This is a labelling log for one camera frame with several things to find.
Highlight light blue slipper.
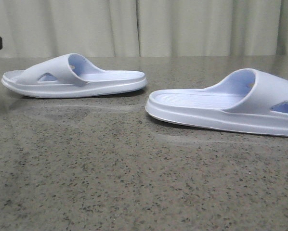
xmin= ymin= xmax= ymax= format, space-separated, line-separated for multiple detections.
xmin=145 ymin=68 xmax=288 ymax=137
xmin=1 ymin=53 xmax=147 ymax=98

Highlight beige curtain backdrop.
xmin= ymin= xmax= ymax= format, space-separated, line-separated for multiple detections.
xmin=0 ymin=0 xmax=288 ymax=58

